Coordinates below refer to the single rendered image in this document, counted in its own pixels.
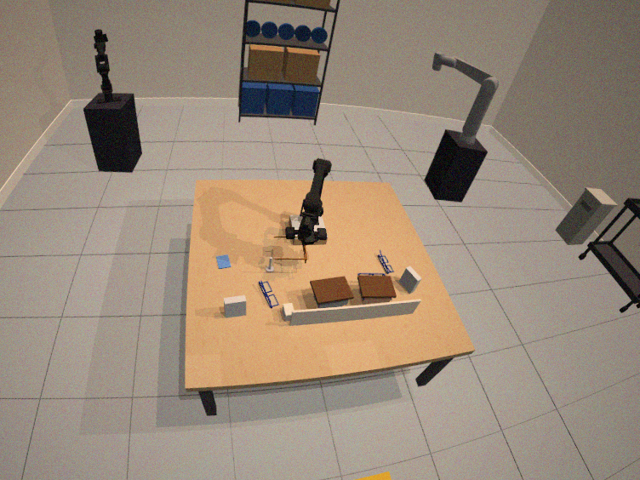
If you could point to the long white rectangular panel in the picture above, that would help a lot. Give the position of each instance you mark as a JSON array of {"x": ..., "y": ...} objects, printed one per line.
[{"x": 348, "y": 313}]

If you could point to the blue flat square tile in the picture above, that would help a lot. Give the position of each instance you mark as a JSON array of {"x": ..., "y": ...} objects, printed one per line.
[{"x": 223, "y": 261}]

